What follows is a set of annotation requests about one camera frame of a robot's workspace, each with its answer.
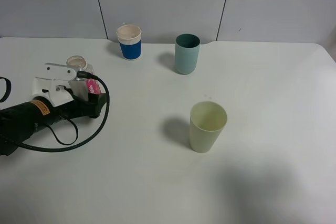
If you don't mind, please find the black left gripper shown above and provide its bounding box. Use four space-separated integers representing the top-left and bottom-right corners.
51 91 107 124

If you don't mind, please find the clear bottle with pink label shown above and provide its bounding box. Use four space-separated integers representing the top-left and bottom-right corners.
66 56 101 101

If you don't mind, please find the pale green plastic cup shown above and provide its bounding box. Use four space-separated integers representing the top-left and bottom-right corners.
189 101 228 153

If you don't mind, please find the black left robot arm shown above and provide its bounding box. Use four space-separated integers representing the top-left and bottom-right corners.
1 93 110 156

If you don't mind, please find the blue and white paper cup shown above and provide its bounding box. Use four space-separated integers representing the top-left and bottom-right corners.
117 24 142 61

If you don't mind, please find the teal plastic cup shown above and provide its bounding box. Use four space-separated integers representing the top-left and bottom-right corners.
175 34 201 74

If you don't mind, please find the black left camera cable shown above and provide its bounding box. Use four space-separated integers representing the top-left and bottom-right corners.
0 71 110 153

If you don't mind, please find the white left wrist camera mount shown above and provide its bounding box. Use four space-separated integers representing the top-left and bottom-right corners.
30 63 82 108

